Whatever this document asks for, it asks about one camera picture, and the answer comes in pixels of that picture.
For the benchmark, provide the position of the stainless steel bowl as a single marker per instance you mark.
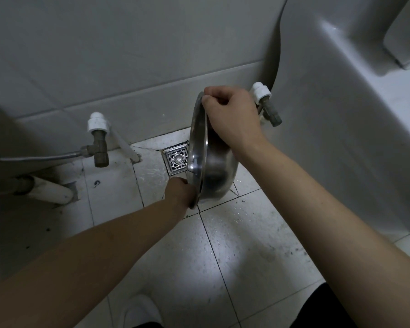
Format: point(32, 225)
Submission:
point(215, 167)

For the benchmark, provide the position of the person's right forearm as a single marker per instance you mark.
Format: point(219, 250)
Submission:
point(328, 218)

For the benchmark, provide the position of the white ceramic sink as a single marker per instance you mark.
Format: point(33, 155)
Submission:
point(345, 116)

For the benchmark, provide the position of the white shoe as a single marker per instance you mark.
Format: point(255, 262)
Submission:
point(140, 312)

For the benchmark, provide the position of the square metal floor drain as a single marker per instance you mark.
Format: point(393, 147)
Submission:
point(176, 161)

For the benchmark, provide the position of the thin white water pipe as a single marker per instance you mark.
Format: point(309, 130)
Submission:
point(124, 145)

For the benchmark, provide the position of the person's left forearm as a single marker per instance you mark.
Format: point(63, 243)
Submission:
point(88, 263)

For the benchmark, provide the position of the black shorts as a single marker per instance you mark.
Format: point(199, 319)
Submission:
point(326, 310)

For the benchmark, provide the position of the person's right fingers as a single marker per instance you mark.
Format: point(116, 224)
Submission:
point(225, 95)

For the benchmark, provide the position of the brass angle valve white fitting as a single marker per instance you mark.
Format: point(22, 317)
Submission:
point(98, 145)
point(269, 107)

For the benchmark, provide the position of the thick white drain pipe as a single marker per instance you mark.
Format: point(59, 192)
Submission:
point(44, 189)

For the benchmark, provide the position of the person's right hand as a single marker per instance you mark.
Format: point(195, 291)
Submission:
point(235, 119)

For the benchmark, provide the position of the person's left fingers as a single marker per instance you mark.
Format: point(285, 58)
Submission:
point(186, 187)

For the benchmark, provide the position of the person's left hand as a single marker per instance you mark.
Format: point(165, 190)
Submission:
point(177, 196)

